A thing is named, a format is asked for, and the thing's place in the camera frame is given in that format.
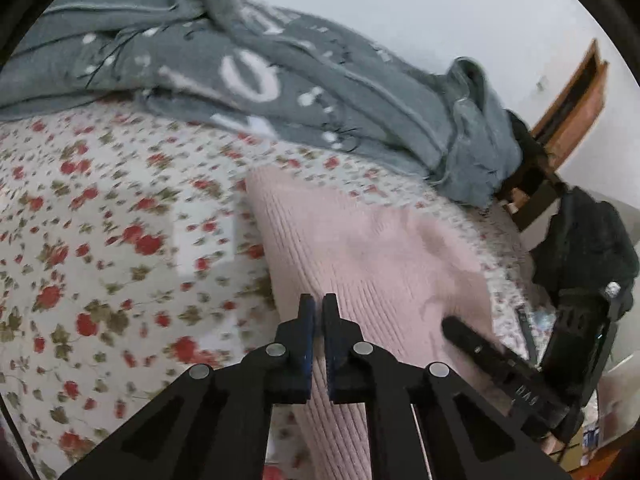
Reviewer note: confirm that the wooden door frame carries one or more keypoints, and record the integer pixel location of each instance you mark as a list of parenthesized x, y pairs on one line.
[(580, 105)]

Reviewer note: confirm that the floral bed sheet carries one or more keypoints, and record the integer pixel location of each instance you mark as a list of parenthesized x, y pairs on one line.
[(100, 260)]

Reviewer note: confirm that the wooden chair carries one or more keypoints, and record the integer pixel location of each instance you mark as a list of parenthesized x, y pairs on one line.
[(532, 200)]

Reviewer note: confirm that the white wall socket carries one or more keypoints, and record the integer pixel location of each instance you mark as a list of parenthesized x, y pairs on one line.
[(540, 85)]

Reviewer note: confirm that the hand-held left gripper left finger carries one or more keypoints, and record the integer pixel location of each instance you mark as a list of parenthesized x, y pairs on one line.
[(306, 350)]

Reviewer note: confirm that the pink knitted sweater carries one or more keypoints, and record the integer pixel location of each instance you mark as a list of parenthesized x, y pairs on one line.
[(350, 240)]

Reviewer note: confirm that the grey printed blanket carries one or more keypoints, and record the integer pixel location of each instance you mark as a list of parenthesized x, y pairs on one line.
[(200, 70)]

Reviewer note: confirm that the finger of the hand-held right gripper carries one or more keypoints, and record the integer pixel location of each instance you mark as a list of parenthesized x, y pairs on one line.
[(527, 335), (475, 342)]

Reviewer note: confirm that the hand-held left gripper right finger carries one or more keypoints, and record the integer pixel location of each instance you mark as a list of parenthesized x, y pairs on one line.
[(332, 355)]

